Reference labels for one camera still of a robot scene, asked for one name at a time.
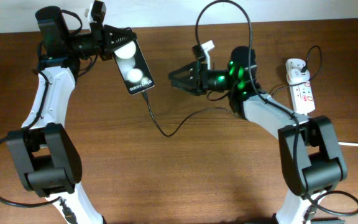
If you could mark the white USB charger plug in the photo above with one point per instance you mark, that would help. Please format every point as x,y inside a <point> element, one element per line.
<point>296,76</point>

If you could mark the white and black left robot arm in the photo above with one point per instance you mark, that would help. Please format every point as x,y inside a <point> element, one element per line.
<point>44,156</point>

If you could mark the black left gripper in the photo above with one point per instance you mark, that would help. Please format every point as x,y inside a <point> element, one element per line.
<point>105,36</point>

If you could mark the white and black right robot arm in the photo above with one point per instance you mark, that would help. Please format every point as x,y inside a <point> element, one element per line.
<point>311,158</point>

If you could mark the black Samsung Galaxy flip phone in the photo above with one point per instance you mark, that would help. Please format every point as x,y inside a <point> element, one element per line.
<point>133,68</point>

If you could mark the white power strip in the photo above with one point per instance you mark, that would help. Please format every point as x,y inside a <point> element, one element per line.
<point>301,94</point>

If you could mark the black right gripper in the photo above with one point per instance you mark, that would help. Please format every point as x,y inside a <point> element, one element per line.
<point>194,71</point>

